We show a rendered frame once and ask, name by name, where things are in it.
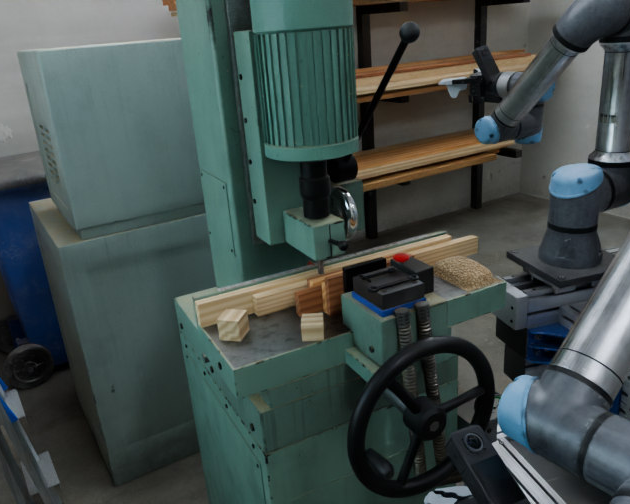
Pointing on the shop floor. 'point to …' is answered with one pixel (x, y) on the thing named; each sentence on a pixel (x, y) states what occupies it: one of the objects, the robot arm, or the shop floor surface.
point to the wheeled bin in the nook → (20, 267)
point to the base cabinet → (207, 436)
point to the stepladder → (3, 409)
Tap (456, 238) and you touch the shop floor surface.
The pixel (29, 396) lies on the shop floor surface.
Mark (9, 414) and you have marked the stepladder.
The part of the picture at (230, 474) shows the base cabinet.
